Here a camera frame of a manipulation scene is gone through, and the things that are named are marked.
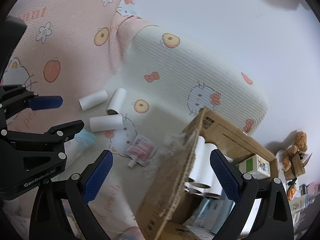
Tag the brown cardboard box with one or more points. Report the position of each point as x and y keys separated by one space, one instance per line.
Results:
x=225 y=127

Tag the white paper roll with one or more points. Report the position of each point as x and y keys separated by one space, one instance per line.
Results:
x=106 y=123
x=116 y=101
x=93 y=100

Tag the light blue rectangular pack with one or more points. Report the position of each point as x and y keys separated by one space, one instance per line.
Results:
x=217 y=210

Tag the green white carton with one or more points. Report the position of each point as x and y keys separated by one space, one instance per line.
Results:
x=252 y=165

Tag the brown teddy bear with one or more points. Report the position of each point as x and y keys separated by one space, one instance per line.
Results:
x=300 y=140

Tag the pink printed bed sheet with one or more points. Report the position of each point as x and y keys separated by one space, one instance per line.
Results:
x=75 y=42

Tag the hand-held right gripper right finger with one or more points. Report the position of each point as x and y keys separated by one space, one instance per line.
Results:
x=225 y=177

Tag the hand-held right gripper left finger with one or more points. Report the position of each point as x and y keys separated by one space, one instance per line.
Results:
x=100 y=175

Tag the white cat print pillow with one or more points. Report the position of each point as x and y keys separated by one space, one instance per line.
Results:
x=187 y=67

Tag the pink spout pouch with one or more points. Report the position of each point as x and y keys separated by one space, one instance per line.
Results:
x=140 y=150

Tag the light blue face mask packet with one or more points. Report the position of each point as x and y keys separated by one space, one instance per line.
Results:
x=83 y=138

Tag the small brown cardboard piece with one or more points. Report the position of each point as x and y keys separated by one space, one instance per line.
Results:
x=297 y=165

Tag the stack of white rolls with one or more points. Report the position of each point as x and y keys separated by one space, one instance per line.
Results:
x=205 y=160

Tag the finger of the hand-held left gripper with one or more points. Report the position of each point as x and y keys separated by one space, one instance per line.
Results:
x=47 y=102
x=67 y=130

